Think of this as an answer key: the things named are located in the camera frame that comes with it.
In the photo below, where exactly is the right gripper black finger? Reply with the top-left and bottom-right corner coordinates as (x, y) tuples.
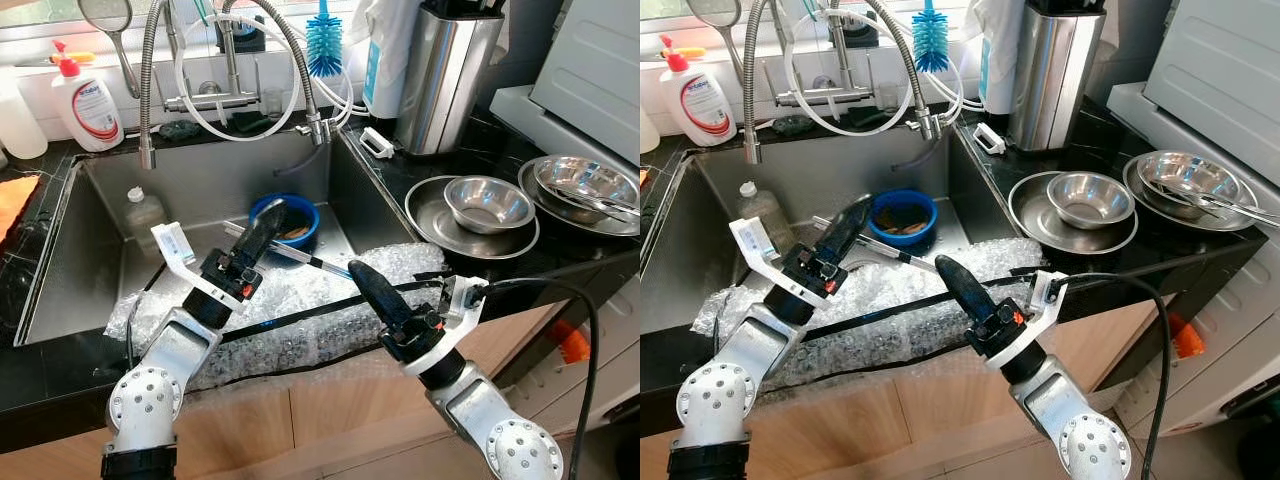
(348, 259), (399, 336)
(934, 256), (984, 331)
(944, 256), (1001, 316)
(358, 259), (416, 321)

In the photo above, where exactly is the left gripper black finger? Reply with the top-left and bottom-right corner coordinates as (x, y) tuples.
(236, 200), (273, 263)
(820, 197), (856, 259)
(248, 198), (291, 271)
(832, 193), (874, 266)

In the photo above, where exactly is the thin black handled utensil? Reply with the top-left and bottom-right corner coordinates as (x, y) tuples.
(222, 222), (353, 276)
(812, 215), (941, 273)

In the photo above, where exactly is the steel bowl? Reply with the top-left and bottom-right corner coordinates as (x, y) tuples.
(1137, 150), (1241, 209)
(533, 155), (639, 213)
(443, 175), (536, 233)
(1045, 172), (1136, 231)

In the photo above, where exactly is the blue plastic bowl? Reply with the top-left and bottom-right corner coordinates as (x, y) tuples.
(868, 188), (939, 244)
(248, 193), (321, 251)

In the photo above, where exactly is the clear bubble wrap sheet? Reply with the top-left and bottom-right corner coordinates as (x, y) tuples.
(690, 238), (1046, 386)
(105, 240), (451, 391)

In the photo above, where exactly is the stainless steel sink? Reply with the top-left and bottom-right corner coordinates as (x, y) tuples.
(15, 130), (391, 346)
(640, 130), (1011, 336)

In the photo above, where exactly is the clear plastic bottle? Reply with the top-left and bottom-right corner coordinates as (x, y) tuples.
(125, 187), (169, 261)
(738, 180), (791, 256)

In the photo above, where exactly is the wooden sink base cabinet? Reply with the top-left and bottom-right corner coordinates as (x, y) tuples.
(0, 300), (561, 480)
(640, 300), (1151, 480)

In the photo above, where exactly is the slim steel tap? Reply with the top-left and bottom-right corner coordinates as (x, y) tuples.
(160, 0), (266, 113)
(770, 0), (881, 109)

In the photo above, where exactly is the orange plastic object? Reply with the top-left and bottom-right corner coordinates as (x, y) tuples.
(550, 320), (593, 366)
(1168, 312), (1206, 359)

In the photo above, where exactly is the white dish soap bottle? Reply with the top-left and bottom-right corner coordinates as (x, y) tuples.
(50, 40), (126, 153)
(660, 35), (738, 148)

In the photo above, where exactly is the blue bottle brush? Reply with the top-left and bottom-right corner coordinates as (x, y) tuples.
(912, 0), (951, 74)
(305, 0), (344, 79)

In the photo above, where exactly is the white water filter housing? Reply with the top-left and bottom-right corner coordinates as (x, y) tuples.
(360, 0), (426, 121)
(975, 0), (1031, 116)

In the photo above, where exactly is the white drawer cabinet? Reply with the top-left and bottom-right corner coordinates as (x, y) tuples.
(1140, 235), (1280, 431)
(545, 265), (641, 431)

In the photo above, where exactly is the steel utensil holder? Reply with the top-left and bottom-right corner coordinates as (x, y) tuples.
(395, 0), (506, 158)
(1008, 0), (1109, 153)

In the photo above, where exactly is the white cloth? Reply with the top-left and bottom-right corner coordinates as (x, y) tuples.
(975, 0), (1031, 41)
(358, 0), (426, 46)

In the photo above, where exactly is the steel mesh strainer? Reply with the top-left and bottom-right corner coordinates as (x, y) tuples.
(78, 0), (141, 99)
(688, 0), (746, 91)

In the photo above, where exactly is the white countertop appliance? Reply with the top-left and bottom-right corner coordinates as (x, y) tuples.
(490, 0), (641, 171)
(1108, 0), (1280, 161)

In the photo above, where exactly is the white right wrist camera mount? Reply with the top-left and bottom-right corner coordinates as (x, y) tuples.
(400, 275), (489, 376)
(985, 270), (1069, 371)

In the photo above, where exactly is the white water hose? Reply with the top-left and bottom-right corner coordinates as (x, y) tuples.
(785, 0), (991, 139)
(172, 0), (376, 143)

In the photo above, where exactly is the steel spring hose faucet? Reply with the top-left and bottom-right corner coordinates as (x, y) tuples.
(138, 0), (336, 171)
(743, 0), (946, 166)

